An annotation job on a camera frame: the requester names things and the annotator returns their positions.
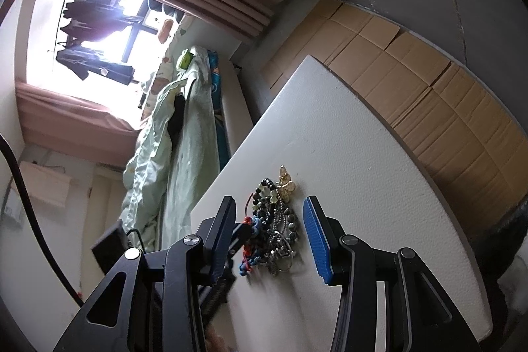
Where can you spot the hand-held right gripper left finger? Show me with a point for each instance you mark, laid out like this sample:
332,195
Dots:
220,228

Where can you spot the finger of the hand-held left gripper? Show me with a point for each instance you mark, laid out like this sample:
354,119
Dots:
218,296

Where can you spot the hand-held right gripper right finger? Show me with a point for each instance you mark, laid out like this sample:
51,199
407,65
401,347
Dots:
317,240

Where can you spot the pile of beaded jewelry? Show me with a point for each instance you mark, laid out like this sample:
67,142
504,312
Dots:
272,228

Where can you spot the gold butterfly brooch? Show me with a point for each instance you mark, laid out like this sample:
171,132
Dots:
285,183

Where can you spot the black jewelry box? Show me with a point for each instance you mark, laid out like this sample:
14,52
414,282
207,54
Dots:
109,247

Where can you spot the bed with green blanket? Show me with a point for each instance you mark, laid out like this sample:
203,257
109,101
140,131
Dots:
194,154

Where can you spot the light green quilt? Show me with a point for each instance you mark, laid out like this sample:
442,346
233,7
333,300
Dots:
148,170

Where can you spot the black garment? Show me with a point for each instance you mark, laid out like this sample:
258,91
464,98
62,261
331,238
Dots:
177,117

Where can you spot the cream bed base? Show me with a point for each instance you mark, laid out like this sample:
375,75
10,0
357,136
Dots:
237,100

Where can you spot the blue printed mattress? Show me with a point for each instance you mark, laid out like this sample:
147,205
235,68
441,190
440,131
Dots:
216,96

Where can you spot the white printed bedding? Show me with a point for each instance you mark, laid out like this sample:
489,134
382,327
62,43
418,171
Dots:
163,75

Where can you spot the green packet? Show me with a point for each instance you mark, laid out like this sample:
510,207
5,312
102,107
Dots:
185,60

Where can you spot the flattened cardboard sheets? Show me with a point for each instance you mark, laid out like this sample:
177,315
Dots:
412,88

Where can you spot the orange plush toy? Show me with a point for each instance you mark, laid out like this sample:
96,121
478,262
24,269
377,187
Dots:
165,28

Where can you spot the dark hanging clothes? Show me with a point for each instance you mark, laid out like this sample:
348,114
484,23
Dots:
95,5

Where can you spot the window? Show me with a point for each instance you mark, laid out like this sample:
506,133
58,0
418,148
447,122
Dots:
45,26

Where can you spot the white wall socket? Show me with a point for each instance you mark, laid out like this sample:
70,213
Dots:
12,212

